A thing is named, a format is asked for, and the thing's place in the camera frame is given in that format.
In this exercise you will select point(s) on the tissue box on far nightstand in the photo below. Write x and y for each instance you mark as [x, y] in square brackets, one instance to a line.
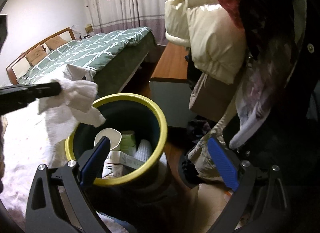
[89, 28]

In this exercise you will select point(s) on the green checked duvet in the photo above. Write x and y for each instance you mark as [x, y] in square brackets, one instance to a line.
[92, 53]

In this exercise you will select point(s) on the right brown pillow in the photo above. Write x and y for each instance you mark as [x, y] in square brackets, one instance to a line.
[55, 42]

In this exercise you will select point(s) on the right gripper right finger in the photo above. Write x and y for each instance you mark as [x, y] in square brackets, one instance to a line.
[258, 202]

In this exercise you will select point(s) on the green plastic wrapper bag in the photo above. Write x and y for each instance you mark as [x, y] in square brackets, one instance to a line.
[128, 143]

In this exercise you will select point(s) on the white foam net sleeve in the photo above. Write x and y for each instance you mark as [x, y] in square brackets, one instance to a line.
[144, 151]

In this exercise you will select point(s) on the beige hanging bag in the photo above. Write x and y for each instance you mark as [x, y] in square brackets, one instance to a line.
[210, 97]

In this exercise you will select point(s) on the cream puffer jacket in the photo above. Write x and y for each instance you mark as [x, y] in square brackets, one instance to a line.
[204, 26]

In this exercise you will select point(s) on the brown pillow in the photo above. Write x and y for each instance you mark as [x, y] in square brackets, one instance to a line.
[55, 42]
[36, 55]

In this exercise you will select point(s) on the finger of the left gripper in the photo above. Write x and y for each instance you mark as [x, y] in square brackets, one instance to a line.
[16, 97]

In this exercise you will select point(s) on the pink white curtain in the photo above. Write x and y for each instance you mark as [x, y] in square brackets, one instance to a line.
[110, 15]

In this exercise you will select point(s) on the yellow rimmed blue trash bin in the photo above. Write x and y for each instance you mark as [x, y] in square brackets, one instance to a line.
[137, 128]

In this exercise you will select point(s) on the white paper cup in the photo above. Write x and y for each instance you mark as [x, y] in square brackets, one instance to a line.
[113, 135]

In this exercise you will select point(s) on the left brown pillow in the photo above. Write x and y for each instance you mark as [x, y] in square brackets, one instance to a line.
[36, 55]

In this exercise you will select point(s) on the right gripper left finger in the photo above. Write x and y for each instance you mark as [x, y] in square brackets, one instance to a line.
[45, 211]

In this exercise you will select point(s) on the white leaf print box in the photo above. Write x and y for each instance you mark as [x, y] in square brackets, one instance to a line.
[118, 164]

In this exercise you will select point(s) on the white tissue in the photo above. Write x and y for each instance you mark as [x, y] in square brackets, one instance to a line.
[72, 106]

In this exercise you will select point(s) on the wooden bed headboard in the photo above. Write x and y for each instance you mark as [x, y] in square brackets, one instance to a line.
[20, 65]

